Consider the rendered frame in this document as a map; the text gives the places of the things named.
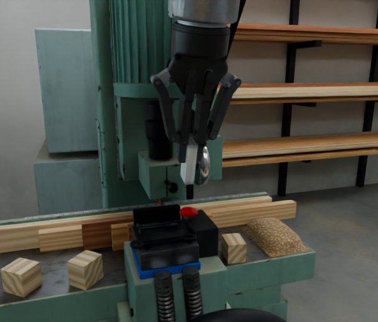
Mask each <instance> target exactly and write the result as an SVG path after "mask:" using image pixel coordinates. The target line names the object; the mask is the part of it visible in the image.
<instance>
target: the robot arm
mask: <svg viewBox="0 0 378 322"><path fill-rule="evenodd" d="M239 5H240V0H168V15H169V16H170V17H171V18H174V19H177V21H176V22H174V24H173V25H172V36H171V56H170V58H169V60H168V62H167V64H166V69H164V70H163V71H161V72H159V73H158V74H156V73H153V74H151V76H150V80H151V81H152V83H153V85H154V86H155V88H156V90H157V94H158V98H159V104H160V108H161V114H162V119H163V123H164V129H165V133H166V135H167V137H168V139H169V141H170V142H177V154H176V157H177V160H178V162H179V163H181V170H180V176H181V178H182V180H183V182H184V184H185V185H188V184H190V185H192V184H193V183H194V175H195V169H196V163H197V162H201V160H202V155H203V147H205V146H206V145H207V143H206V141H209V140H212V141H213V140H215V139H216V138H217V135H218V133H219V130H220V128H221V125H222V122H223V120H224V117H225V114H226V112H227V109H228V106H229V104H230V101H231V99H232V96H233V94H234V93H235V92H236V90H237V89H238V88H239V86H240V85H241V80H240V79H239V78H238V77H236V76H235V75H234V74H231V73H230V72H229V71H228V65H227V63H226V56H227V53H228V44H229V39H230V29H229V27H228V26H227V24H232V23H235V22H236V21H237V19H238V14H239ZM170 77H171V78H172V79H173V80H174V82H175V84H176V85H177V87H178V88H179V95H180V100H179V108H178V125H177V131H176V130H175V123H174V119H173V113H172V108H171V102H170V98H169V93H168V90H167V88H168V87H169V78H170ZM220 81H221V87H220V88H219V91H218V93H217V96H216V99H215V102H214V105H213V108H212V110H211V113H210V116H209V119H208V115H209V105H210V101H211V99H212V90H213V89H214V88H215V87H216V86H217V85H218V84H219V82H220ZM194 94H196V109H195V117H194V130H193V137H194V138H192V137H190V136H189V131H190V124H191V111H192V104H193V101H194Z"/></svg>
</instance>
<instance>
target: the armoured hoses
mask: <svg viewBox="0 0 378 322"><path fill-rule="evenodd" d="M171 275H172V274H171V272H169V271H166V270H163V271H160V272H157V273H155V275H154V281H155V292H156V295H157V296H156V297H157V306H158V309H157V310H158V315H159V317H158V318H159V322H176V318H175V306H174V304H175V303H174V298H173V296H174V295H173V283H172V276H171ZM182 276H183V281H184V289H185V291H184V293H185V301H186V303H185V304H186V309H187V311H186V312H187V317H188V319H187V320H188V321H189V320H191V319H194V318H196V317H198V316H201V315H203V308H202V307H203V305H202V300H201V299H202V297H201V289H200V287H201V286H200V274H199V269H198V267H197V266H188V267H185V268H184V269H183V270H182Z"/></svg>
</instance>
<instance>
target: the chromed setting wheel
mask: <svg viewBox="0 0 378 322"><path fill-rule="evenodd" d="M209 175H210V156H209V151H208V149H207V146H205V147H203V155H202V160H201V162H197V163H196V169H195V175H194V184H195V185H196V186H199V187H202V186H204V185H205V184H206V183H207V182H208V180H209Z"/></svg>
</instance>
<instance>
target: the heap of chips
mask: <svg viewBox="0 0 378 322"><path fill-rule="evenodd" d="M240 228H241V229H242V230H243V231H244V232H245V233H246V234H247V235H248V236H249V237H250V238H251V239H252V240H253V241H254V242H255V243H256V244H257V245H258V246H259V247H260V248H261V249H262V250H263V251H264V252H265V253H266V254H267V255H268V256H269V257H276V256H284V255H288V254H295V253H299V252H306V251H310V249H309V248H307V247H306V246H305V245H303V244H302V242H301V239H300V237H299V236H298V235H297V234H296V233H295V232H294V231H293V230H291V228H289V227H288V226H287V225H285V224H284V223H282V222H281V221H280V220H278V219H276V218H273V217H268V218H258V219H255V220H251V221H249V223H248V224H247V226H242V227H240Z"/></svg>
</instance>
